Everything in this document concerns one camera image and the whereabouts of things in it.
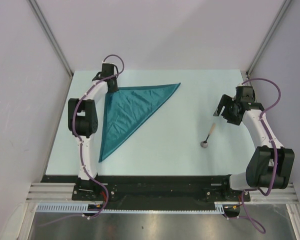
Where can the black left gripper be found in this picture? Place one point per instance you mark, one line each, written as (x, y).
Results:
(114, 89)

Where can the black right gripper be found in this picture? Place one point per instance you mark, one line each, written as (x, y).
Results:
(226, 101)

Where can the teal satin napkin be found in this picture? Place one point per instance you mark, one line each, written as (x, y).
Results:
(126, 110)

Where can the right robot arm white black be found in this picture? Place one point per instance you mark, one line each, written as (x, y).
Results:
(271, 163)

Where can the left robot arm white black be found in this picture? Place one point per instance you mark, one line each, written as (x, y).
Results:
(83, 120)

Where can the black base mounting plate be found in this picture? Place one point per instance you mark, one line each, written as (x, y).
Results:
(150, 193)

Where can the wooden handled metal spoon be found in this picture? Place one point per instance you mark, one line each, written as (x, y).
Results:
(204, 144)

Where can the left aluminium corner post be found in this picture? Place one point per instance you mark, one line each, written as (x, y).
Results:
(45, 26)

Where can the aluminium corner post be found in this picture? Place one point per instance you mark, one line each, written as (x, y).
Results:
(45, 26)
(279, 17)

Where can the white slotted cable duct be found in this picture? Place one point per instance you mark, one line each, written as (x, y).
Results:
(65, 207)

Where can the right aluminium corner post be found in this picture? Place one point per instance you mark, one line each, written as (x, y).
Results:
(279, 17)

